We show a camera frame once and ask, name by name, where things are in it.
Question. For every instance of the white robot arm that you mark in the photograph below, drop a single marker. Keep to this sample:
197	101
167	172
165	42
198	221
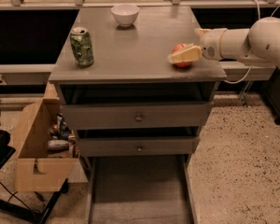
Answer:
258	45

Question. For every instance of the grey drawer cabinet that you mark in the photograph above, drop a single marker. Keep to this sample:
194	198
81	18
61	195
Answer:
130	67

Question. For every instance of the red apple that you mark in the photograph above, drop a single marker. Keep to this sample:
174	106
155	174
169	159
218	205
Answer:
181	55

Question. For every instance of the green soda can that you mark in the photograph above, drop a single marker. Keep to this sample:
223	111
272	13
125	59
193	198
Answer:
80	40

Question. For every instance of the grey middle drawer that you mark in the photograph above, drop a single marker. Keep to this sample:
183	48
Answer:
102	147

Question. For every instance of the white ceramic bowl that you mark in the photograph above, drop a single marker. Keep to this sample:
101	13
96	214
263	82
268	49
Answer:
125	15

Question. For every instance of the black stand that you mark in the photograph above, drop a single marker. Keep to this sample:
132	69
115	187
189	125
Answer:
14	206

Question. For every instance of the grey open bottom drawer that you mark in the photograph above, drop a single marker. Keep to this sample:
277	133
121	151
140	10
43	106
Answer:
140	190

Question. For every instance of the cardboard box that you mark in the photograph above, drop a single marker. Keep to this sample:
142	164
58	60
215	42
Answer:
38	169

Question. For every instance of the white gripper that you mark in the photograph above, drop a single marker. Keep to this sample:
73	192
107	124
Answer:
209	45

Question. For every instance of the items inside cardboard box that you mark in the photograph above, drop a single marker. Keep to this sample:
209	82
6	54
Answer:
62	143

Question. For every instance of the grey top drawer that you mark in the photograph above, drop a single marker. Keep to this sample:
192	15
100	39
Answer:
135	116

